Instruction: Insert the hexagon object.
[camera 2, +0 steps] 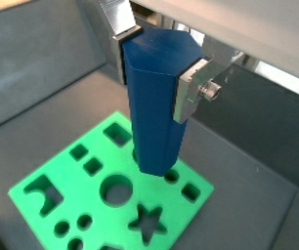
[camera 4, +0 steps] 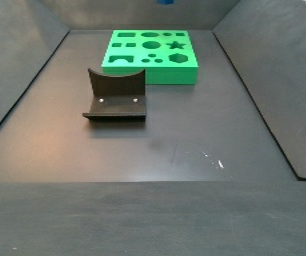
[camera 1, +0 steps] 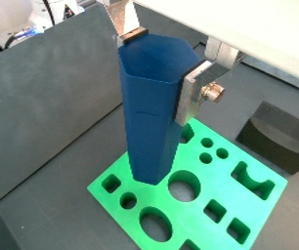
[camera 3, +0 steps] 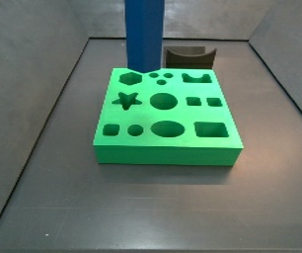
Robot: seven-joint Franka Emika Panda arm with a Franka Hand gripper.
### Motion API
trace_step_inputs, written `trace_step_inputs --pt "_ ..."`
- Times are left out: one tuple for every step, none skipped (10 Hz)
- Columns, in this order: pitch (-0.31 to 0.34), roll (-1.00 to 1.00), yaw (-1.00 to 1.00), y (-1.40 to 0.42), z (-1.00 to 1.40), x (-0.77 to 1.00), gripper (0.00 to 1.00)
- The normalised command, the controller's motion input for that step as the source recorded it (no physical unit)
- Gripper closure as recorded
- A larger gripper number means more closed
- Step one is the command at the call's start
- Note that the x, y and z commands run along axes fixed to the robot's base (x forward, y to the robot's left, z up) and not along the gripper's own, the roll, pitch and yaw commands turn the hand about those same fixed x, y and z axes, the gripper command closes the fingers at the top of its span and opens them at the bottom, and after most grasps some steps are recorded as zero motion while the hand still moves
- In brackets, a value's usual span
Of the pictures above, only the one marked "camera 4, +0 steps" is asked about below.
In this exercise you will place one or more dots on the green shape sorter block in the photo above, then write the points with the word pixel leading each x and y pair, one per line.
pixel 163 52

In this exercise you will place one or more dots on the black curved holder stand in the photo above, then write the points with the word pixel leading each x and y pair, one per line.
pixel 119 96

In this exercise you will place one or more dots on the blue object at top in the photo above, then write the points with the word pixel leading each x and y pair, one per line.
pixel 166 2

